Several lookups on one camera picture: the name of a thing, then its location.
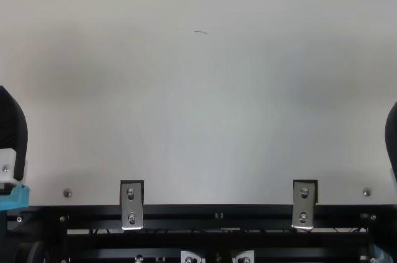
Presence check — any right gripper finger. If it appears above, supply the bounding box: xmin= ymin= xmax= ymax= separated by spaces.
xmin=384 ymin=100 xmax=397 ymax=190

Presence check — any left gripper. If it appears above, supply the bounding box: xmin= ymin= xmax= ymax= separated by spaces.
xmin=0 ymin=85 xmax=33 ymax=212

